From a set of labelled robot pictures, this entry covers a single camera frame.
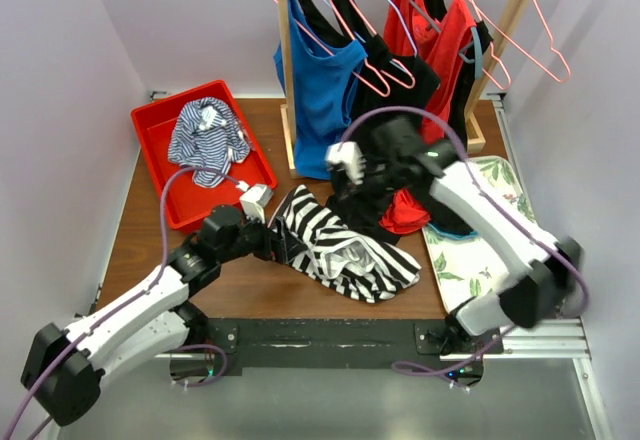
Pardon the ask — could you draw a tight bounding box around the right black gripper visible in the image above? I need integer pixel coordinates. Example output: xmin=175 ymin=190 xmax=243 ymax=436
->
xmin=342 ymin=156 xmax=407 ymax=230

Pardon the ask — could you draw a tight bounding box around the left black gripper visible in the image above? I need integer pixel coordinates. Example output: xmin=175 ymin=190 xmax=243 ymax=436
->
xmin=218 ymin=207 xmax=306 ymax=264

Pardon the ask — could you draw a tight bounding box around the black white striped tank top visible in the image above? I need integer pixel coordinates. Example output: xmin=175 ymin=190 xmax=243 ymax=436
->
xmin=273 ymin=185 xmax=421 ymax=304

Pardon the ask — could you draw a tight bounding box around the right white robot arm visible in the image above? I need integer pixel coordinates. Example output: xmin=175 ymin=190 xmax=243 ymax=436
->
xmin=341 ymin=106 xmax=590 ymax=353

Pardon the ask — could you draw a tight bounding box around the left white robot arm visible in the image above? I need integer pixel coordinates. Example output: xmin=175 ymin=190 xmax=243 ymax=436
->
xmin=21 ymin=206 xmax=308 ymax=426

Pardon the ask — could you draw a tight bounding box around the blue tank top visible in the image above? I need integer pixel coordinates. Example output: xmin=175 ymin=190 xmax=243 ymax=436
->
xmin=288 ymin=0 xmax=366 ymax=180

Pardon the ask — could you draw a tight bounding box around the black red tank top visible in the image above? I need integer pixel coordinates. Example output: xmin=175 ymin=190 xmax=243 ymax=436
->
xmin=419 ymin=0 xmax=496 ymax=236

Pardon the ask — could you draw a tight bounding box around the grey blue hanger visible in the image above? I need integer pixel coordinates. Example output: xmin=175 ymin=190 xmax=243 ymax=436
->
xmin=407 ymin=0 xmax=489 ymax=79

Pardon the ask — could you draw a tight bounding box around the wooden clothes rack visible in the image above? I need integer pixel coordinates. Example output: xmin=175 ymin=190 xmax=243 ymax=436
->
xmin=273 ymin=0 xmax=551 ymax=180

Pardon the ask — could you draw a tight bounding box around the red plastic bin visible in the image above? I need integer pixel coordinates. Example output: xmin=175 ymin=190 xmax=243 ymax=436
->
xmin=131 ymin=81 xmax=278 ymax=234

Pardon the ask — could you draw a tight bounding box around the floral pattern tray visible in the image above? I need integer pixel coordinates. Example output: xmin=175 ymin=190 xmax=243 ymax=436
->
xmin=422 ymin=156 xmax=536 ymax=312

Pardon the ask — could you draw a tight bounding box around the blue white striped shirt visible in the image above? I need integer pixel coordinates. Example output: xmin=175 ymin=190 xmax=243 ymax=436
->
xmin=167 ymin=97 xmax=252 ymax=188

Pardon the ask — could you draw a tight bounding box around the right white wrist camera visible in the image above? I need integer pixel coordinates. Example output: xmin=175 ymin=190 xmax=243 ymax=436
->
xmin=325 ymin=141 xmax=365 ymax=185

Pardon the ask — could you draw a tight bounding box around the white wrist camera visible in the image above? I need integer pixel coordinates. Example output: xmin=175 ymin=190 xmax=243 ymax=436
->
xmin=325 ymin=141 xmax=365 ymax=185
xmin=237 ymin=181 xmax=273 ymax=223

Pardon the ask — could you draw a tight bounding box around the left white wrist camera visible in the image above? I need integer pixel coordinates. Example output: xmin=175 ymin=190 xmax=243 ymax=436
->
xmin=237 ymin=181 xmax=273 ymax=223

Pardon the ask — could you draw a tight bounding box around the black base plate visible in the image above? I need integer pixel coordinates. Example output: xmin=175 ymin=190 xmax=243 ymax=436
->
xmin=206 ymin=318 xmax=499 ymax=375

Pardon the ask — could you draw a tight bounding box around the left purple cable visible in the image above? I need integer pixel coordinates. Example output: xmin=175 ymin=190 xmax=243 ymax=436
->
xmin=4 ymin=164 xmax=251 ymax=440

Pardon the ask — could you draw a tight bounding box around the pink wire hanger middle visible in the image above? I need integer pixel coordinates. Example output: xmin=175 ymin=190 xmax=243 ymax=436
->
xmin=314 ymin=0 xmax=416 ymax=90

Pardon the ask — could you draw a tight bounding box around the pink wire hanger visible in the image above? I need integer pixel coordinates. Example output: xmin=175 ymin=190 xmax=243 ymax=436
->
xmin=314 ymin=0 xmax=416 ymax=90
xmin=466 ymin=0 xmax=572 ymax=91
xmin=296 ymin=0 xmax=391 ymax=98

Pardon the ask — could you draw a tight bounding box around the pink wire hanger left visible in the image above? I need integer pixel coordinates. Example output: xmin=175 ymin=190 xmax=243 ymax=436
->
xmin=296 ymin=0 xmax=391 ymax=98

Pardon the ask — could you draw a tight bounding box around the pink wire hanger far right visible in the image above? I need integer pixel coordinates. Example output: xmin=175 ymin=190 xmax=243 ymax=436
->
xmin=466 ymin=0 xmax=572 ymax=91

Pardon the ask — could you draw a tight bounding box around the aluminium frame rail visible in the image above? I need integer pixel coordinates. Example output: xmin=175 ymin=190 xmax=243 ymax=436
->
xmin=37 ymin=315 xmax=614 ymax=440

